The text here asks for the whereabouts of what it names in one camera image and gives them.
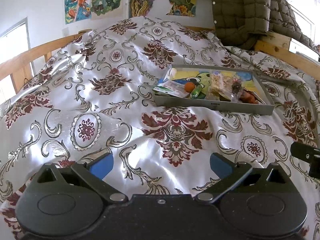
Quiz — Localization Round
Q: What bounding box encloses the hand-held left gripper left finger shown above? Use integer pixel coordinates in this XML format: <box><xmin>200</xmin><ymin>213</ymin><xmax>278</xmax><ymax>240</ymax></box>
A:
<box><xmin>30</xmin><ymin>152</ymin><xmax>128</xmax><ymax>203</ymax></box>

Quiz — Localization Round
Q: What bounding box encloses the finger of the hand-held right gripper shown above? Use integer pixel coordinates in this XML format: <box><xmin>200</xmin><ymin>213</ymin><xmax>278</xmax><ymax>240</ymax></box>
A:
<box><xmin>290</xmin><ymin>142</ymin><xmax>320</xmax><ymax>178</ymax></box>

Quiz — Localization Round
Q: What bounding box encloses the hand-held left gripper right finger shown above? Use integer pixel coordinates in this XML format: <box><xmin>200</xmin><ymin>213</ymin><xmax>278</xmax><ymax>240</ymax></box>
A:
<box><xmin>195</xmin><ymin>152</ymin><xmax>293</xmax><ymax>203</ymax></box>

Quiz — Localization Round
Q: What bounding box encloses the grey tray with frog painting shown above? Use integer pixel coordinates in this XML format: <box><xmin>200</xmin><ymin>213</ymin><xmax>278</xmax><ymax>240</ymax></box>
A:
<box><xmin>153</xmin><ymin>64</ymin><xmax>275</xmax><ymax>115</ymax></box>

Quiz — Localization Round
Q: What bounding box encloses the red-orange snack packet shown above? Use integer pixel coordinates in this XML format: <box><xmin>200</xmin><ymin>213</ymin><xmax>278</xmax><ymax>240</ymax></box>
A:
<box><xmin>239</xmin><ymin>89</ymin><xmax>260</xmax><ymax>105</ymax></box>

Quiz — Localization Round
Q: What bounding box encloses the green tube snack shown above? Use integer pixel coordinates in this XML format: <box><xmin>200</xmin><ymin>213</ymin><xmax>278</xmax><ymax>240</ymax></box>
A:
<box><xmin>190</xmin><ymin>85</ymin><xmax>202</xmax><ymax>99</ymax></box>

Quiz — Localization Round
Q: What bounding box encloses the dark candy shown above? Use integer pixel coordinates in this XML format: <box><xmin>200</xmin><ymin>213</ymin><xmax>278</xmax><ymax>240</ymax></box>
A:
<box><xmin>230</xmin><ymin>79</ymin><xmax>243</xmax><ymax>102</ymax></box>

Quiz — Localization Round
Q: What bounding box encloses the labelled puffed rice packet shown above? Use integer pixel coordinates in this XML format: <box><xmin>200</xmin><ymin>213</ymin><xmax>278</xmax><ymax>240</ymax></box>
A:
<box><xmin>209</xmin><ymin>70</ymin><xmax>224</xmax><ymax>97</ymax></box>

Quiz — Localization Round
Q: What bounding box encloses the white pouch with green print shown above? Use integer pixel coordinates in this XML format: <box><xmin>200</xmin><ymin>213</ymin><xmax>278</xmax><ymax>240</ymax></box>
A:
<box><xmin>152</xmin><ymin>79</ymin><xmax>192</xmax><ymax>98</ymax></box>

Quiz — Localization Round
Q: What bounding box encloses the clear plastic wrapper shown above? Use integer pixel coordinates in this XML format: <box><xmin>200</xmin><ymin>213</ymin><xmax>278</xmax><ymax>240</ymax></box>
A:
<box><xmin>163</xmin><ymin>67</ymin><xmax>178</xmax><ymax>81</ymax></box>

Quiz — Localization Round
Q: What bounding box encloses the floral printed blanket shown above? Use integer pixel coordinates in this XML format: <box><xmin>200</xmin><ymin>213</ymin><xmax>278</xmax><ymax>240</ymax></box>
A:
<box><xmin>0</xmin><ymin>16</ymin><xmax>320</xmax><ymax>240</ymax></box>

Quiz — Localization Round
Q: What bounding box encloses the wide bright window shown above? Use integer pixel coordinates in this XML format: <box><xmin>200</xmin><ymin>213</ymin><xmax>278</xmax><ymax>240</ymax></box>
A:
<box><xmin>287</xmin><ymin>1</ymin><xmax>320</xmax><ymax>60</ymax></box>

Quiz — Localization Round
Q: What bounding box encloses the olive quilted jacket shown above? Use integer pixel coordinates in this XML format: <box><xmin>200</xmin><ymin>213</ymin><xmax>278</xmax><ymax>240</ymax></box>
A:
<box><xmin>206</xmin><ymin>0</ymin><xmax>320</xmax><ymax>52</ymax></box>

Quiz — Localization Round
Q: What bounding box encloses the wooden bed frame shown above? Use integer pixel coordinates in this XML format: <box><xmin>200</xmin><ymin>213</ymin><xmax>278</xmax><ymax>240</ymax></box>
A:
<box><xmin>0</xmin><ymin>26</ymin><xmax>320</xmax><ymax>93</ymax></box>

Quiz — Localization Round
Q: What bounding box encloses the bright window with white frame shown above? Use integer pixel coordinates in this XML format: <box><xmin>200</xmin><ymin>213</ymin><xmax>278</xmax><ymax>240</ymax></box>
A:
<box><xmin>0</xmin><ymin>17</ymin><xmax>32</xmax><ymax>98</ymax></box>

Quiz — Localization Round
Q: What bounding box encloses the orange-haired figure wall poster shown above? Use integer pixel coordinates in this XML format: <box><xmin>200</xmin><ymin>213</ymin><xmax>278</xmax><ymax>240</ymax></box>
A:
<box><xmin>64</xmin><ymin>0</ymin><xmax>92</xmax><ymax>25</ymax></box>

